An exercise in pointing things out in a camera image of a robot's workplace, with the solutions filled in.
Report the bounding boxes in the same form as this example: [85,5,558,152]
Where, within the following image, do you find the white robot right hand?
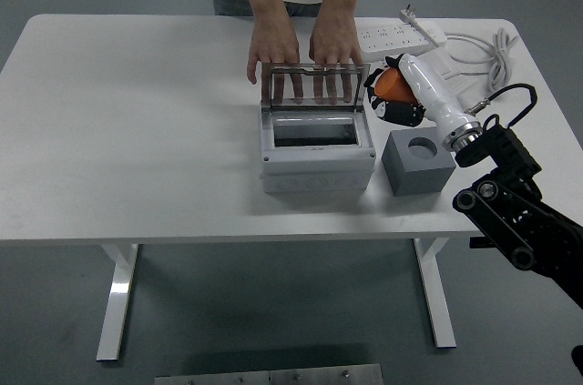
[363,52,477,140]

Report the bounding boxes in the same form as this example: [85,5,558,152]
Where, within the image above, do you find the white table leg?
[95,243,140,362]
[413,237,457,350]

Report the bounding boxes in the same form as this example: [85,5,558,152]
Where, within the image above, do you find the orange cylindrical battery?
[373,66,418,103]

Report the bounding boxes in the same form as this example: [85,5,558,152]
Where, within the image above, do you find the grey cube holder block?
[381,127,457,198]

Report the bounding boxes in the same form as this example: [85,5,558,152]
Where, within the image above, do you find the transparent hinged box lid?
[261,61,371,113]

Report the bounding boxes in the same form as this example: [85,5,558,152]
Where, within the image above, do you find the white power cord with plug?
[399,3,520,97]

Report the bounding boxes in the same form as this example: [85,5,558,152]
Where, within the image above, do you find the grey plastic junction box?
[257,100,377,198]

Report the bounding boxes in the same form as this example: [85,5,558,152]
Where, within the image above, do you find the white power strip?
[357,20,448,63]

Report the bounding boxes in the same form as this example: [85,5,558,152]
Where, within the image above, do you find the person's left hand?
[308,13,364,106]

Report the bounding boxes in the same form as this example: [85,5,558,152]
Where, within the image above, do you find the person's right hand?
[246,15,305,105]

